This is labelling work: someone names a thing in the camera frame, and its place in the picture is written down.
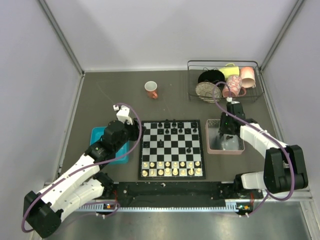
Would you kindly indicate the pink floral mug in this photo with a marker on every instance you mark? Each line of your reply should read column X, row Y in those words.
column 234, row 87

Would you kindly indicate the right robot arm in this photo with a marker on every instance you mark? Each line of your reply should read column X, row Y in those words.
column 284, row 165

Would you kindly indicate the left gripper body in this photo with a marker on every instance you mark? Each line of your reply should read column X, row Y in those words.
column 130, row 133

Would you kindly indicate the patterned plate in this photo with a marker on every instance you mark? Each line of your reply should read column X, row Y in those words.
column 206, row 91

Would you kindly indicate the blue plastic tray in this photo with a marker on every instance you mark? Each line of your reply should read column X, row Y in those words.
column 96, row 134

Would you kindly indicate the wire dish rack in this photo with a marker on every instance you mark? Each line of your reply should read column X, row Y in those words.
column 196, row 67

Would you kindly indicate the orange mug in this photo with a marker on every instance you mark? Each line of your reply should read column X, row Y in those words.
column 151, row 89

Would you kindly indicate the pink metal tray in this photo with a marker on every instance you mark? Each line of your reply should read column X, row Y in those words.
column 222, row 144

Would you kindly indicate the pink marbled cup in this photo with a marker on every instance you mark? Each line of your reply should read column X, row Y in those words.
column 248, row 77

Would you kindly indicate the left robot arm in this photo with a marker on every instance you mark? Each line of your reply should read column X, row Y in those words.
column 46, row 209

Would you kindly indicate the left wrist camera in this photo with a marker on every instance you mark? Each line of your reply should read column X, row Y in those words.
column 123, row 114

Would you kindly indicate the chess board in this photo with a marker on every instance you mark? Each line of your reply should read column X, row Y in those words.
column 174, row 150

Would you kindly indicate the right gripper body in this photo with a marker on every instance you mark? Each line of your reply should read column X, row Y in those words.
column 224, row 124

